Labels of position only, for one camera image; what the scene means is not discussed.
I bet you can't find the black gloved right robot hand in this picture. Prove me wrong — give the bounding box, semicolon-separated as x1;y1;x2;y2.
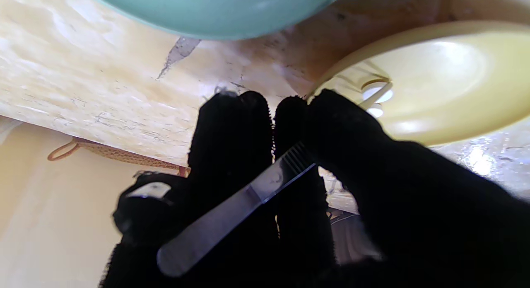
99;89;530;288

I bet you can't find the dark cabinet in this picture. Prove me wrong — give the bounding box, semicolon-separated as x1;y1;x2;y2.
329;211;379;261

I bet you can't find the round yellow dish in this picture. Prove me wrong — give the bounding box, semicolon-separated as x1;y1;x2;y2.
306;21;530;147

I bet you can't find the round green dish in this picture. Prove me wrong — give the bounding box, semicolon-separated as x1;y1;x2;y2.
83;0;350;41

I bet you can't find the woven brown basket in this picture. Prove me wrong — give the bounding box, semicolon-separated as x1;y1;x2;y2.
48;137;191;177

